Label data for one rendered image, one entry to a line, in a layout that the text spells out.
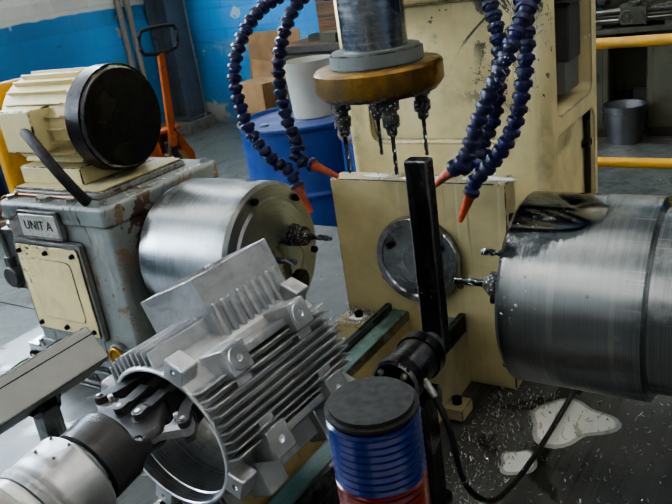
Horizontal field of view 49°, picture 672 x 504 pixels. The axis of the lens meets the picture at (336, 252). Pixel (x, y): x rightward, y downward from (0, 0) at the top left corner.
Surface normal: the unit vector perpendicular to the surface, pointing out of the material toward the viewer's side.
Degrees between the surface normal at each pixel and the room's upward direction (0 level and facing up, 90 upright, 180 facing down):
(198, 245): 62
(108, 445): 50
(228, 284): 66
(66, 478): 45
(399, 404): 0
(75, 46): 90
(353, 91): 90
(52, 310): 90
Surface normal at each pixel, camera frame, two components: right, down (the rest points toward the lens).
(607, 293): -0.53, -0.10
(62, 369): 0.59, -0.48
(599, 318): -0.54, 0.16
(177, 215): -0.44, -0.47
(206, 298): 0.69, -0.29
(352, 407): -0.14, -0.92
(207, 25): -0.53, 0.38
